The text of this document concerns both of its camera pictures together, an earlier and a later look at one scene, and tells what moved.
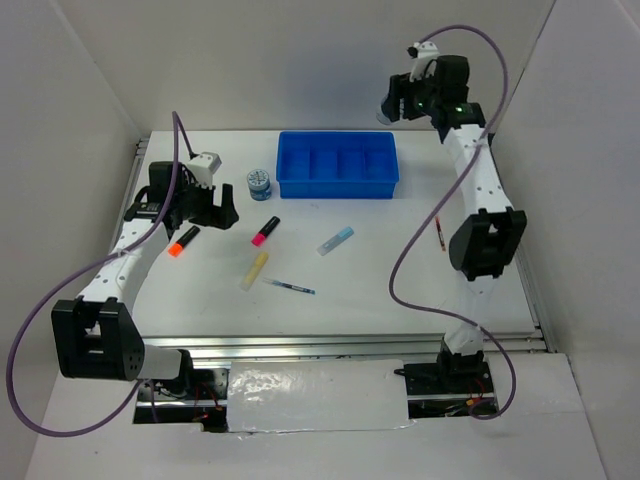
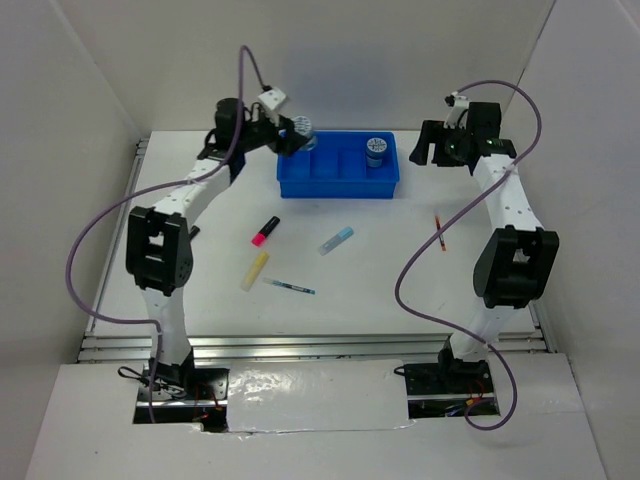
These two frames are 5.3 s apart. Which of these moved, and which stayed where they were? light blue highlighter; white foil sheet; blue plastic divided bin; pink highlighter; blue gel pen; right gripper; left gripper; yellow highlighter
Moved: left gripper; right gripper
Stayed: light blue highlighter; white foil sheet; blue plastic divided bin; blue gel pen; yellow highlighter; pink highlighter
